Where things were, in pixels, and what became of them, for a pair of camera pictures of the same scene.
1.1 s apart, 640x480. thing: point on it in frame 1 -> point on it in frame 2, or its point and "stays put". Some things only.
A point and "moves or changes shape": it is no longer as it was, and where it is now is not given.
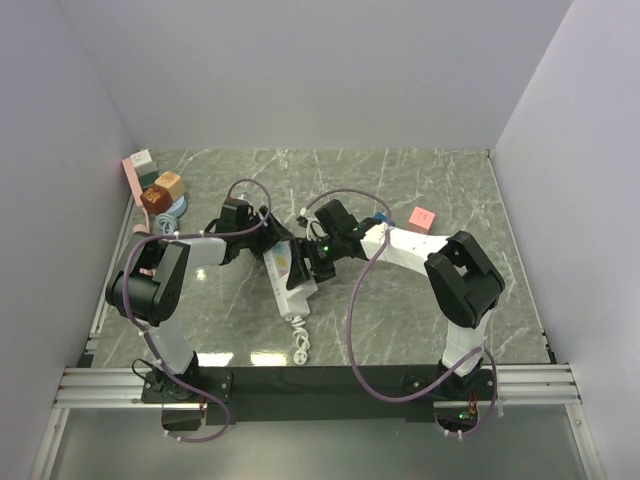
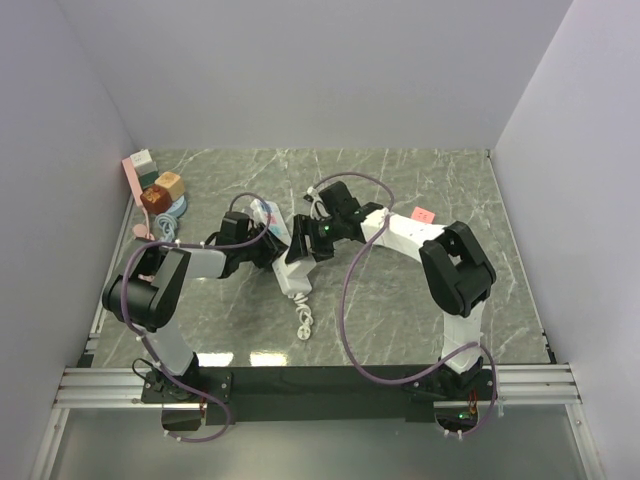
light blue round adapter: x=178 y=207 stays put
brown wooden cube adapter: x=156 y=199 stays put
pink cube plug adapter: x=421 y=220 stays put
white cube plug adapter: x=302 y=291 moves or changes shape
